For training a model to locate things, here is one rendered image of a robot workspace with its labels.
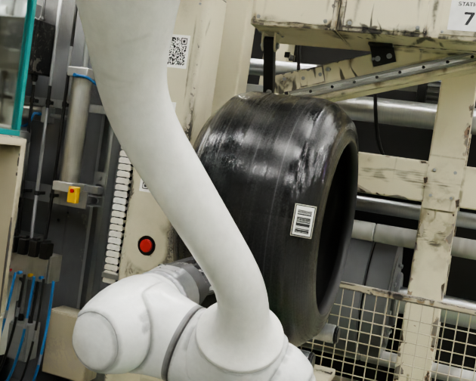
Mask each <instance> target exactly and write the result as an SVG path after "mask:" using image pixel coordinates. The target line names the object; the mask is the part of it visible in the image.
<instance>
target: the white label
mask: <svg viewBox="0 0 476 381"><path fill-rule="evenodd" d="M316 210H317V207H315V206H307V205H302V204H298V203H296V204H295V210H294V215H293V219H292V227H291V232H290V235H292V236H296V237H304V238H309V239H311V236H312V231H313V227H314V219H315V214H316Z"/></svg>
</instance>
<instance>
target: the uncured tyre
mask: <svg viewBox="0 0 476 381"><path fill-rule="evenodd" d="M193 149H194V151H195V153H196V155H197V156H198V158H199V160H200V162H201V163H202V165H203V167H204V169H205V171H206V172H207V174H208V176H209V177H210V179H211V181H212V183H213V185H214V186H215V189H216V190H217V192H218V194H219V196H220V197H221V199H222V201H223V202H224V205H225V206H226V208H227V210H228V212H229V213H230V215H231V217H232V219H233V220H234V222H235V224H236V226H237V227H238V229H239V231H240V233H241V234H242V236H243V239H244V240H245V242H246V244H247V246H248V247H249V249H250V251H251V253H252V255H253V257H254V259H255V261H256V263H257V265H258V267H259V270H260V272H261V275H262V277H263V280H264V285H265V288H266V290H267V297H268V303H269V309H270V310H271V311H272V312H273V313H274V314H275V315H276V316H277V318H278V319H279V321H280V323H281V325H282V328H283V333H284V334H285V335H286V336H287V338H288V342H289V343H291V344H293V345H294V346H295V347H299V346H300V345H302V344H304V343H305V342H307V341H308V340H310V339H312V338H314V337H315V336H317V335H318V334H319V333H320V332H321V330H322V329H323V328H324V326H325V324H326V322H327V320H328V318H329V315H330V313H331V310H332V307H333V305H334V302H335V298H336V296H337V293H338V288H339V285H340V283H341V280H342V275H343V272H344V269H345V263H346V260H347V257H348V250H349V246H350V242H351V235H352V230H353V225H354V215H355V209H356V202H357V184H358V169H359V145H358V137H357V129H356V126H355V124H354V122H353V121H352V120H351V118H350V117H349V116H348V115H347V113H346V112H345V111H343V109H342V108H341V107H340V106H339V105H338V104H336V103H333V102H331V101H328V100H327V99H323V98H310V97H303V96H297V95H290V94H277V93H270V92H262V91H251V92H246V93H242V94H237V95H235V96H233V97H232V98H231V99H230V100H229V101H227V102H226V103H225V104H224V105H222V106H221V107H220V108H219V109H217V110H216V111H215V112H214V113H213V114H212V115H211V116H210V117H209V118H208V120H207V121H206V123H205V124H204V126H203V127H202V129H201V131H200V132H199V134H198V136H197V138H196V140H195V142H194V145H193ZM296 203H298V204H302V205H307V206H315V207H317V210H316V214H315V219H314V227H313V231H312V236H311V239H309V238H304V237H296V236H292V235H290V232H291V227H292V219H293V215H294V210H295V204H296ZM191 256H193V255H192V254H191V252H190V250H189V249H188V248H187V246H186V245H185V243H184V241H183V240H182V239H181V238H180V236H179V235H178V233H177V231H176V230H175V229H174V233H173V261H174V262H175V261H178V260H181V259H185V258H188V257H191Z"/></svg>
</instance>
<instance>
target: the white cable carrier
mask: <svg viewBox="0 0 476 381"><path fill-rule="evenodd" d="M120 156H126V154H125V151H124V150H121V151H120ZM119 162H120V163H124V164H119V166H118V169H121V170H124V171H121V170H120V171H118V172H117V176H121V177H122V178H120V177H118V178H117V179H116V182H117V183H120V184H116V187H115V189H117V190H116V191H115V193H114V196H117V197H115V198H114V199H113V202H114V203H119V204H113V209H115V210H114V211H112V216H115V217H113V218H111V221H110V222H111V223H115V224H111V225H110V229H111V230H114V231H110V232H109V236H111V237H109V239H108V243H110V244H108V245H107V249H111V250H108V251H107V256H111V257H106V260H105V262H107V264H105V266H104V269H107V270H105V271H104V272H106V273H109V274H115V275H119V267H120V262H121V256H122V245H123V240H124V234H125V223H126V218H127V212H128V211H127V210H128V202H129V197H130V193H131V191H130V190H131V180H132V174H133V168H134V166H133V165H132V164H131V162H130V160H129V159H128V157H127V156H126V158H125V157H120V158H119ZM116 210H118V211H116ZM116 217H118V218H116ZM112 243H113V244H112ZM108 263H111V264H108ZM103 282H105V283H111V284H113V283H115V282H116V280H113V279H109V278H105V277H104V278H103Z"/></svg>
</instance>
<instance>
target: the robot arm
mask: <svg viewBox="0 0 476 381"><path fill-rule="evenodd" d="M180 1H181V0H76V5H77V8H78V11H79V16H80V20H81V23H82V28H83V32H84V35H85V41H86V44H87V47H88V53H89V57H90V61H91V66H92V70H93V74H94V78H95V82H96V85H97V90H98V93H99V95H100V99H101V102H102V104H103V107H104V110H105V113H106V115H107V118H108V120H109V122H110V125H111V127H112V129H113V131H114V133H115V135H116V137H117V139H118V141H119V143H120V145H121V146H122V149H123V150H124V151H125V154H126V156H127V157H128V159H129V160H130V162H131V164H132V165H133V166H134V168H135V170H136V171H137V173H138V174H139V176H140V177H141V179H142V181H143V182H144V183H145V185H146V186H147V188H148V190H149V191H150V192H151V194H152V195H153V197H154V199H155V200H156V202H157V203H158V204H159V206H160V208H161V209H162V211H163V212H164V213H165V215H166V217H167V218H168V220H169V221H170V222H171V224H172V226H173V227H174V229H175V230H176V231H177V233H178V235H179V236H180V238H181V239H182V240H183V241H184V243H185V245H186V246H187V248H188V249H189V250H190V252H191V254H192V255H193V256H191V257H188V258H185V259H181V260H178V261H175V262H170V263H165V264H159V265H158V267H156V268H154V269H152V270H150V271H148V272H145V273H143V274H136V275H133V276H130V277H126V278H123V279H121V280H119V281H116V282H115V283H113V284H111V285H109V286H108V287H106V288H105V289H103V290H102V291H100V292H99V293H98V294H97V295H96V296H95V297H93V298H92V299H91V300H90V301H89V302H88V303H87V304H86V305H85V306H84V307H83V308H82V310H81V311H80V312H79V313H78V317H77V320H76V324H75V326H74V330H73V336H72V344H73V350H74V352H75V354H76V356H77V358H78V359H79V361H80V362H81V363H82V364H83V365H84V366H85V367H86V368H88V369H89V370H91V371H93V372H95V373H104V374H124V373H136V374H142V375H147V376H152V377H156V378H158V379H161V380H164V381H316V378H315V375H314V369H313V367H312V365H311V363H310V362H309V360H308V359H307V358H306V357H305V356H304V354H303V353H302V352H301V351H300V350H299V349H298V348H297V347H295V346H294V345H293V344H291V343H289V342H288V338H287V336H286V335H285V334H284V333H283V328H282V325H281V323H280V321H279V319H278V318H277V316H276V315H275V314H274V313H273V312H272V311H271V310H270V309H269V303H268V297H267V290H266V288H265V285H264V280H263V277H262V275H261V272H260V270H259V267H258V265H257V263H256V261H255V259H254V257H253V255H252V253H251V251H250V249H249V247H248V246H247V244H246V242H245V240H244V239H243V236H242V234H241V233H240V231H239V229H238V227H237V226H236V224H235V222H234V220H233V219H232V217H231V215H230V213H229V212H228V210H227V208H226V206H225V205H224V202H223V201H222V199H221V197H220V196H219V194H218V192H217V190H216V189H215V186H214V185H213V183H212V181H211V179H210V177H209V176H208V174H207V172H206V171H205V169H204V167H203V165H202V163H201V162H200V160H199V158H198V156H197V155H196V153H195V151H194V149H193V148H192V146H191V144H190V142H189V141H188V139H187V136H186V135H185V133H184V130H183V129H182V127H181V124H180V123H179V121H178V118H177V116H176V113H175V110H174V107H173V105H172V101H171V98H170V95H169V92H168V83H167V63H168V54H169V49H170V45H171V41H172V35H173V31H174V28H175V21H176V17H177V13H178V8H179V4H180ZM213 293H215V295H216V299H217V302H216V303H215V304H213V305H211V306H210V307H208V308H204V307H202V306H201V304H202V302H203V301H204V299H205V297H206V296H207V295H211V294H213Z"/></svg>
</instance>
